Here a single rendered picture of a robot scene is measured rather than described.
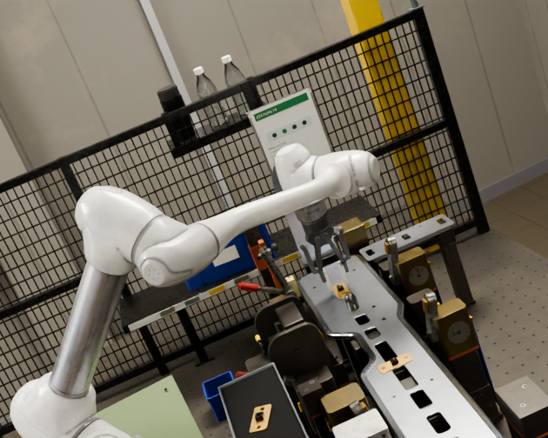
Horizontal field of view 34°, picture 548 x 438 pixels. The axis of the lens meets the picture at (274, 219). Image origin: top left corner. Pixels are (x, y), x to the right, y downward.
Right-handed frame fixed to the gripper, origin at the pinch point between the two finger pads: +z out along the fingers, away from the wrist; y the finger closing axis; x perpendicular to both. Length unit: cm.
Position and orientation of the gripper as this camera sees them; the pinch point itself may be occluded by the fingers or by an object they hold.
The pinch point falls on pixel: (336, 277)
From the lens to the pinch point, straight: 258.5
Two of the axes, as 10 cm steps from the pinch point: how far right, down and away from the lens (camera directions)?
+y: 9.2, -3.9, 0.8
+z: 3.4, 8.7, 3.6
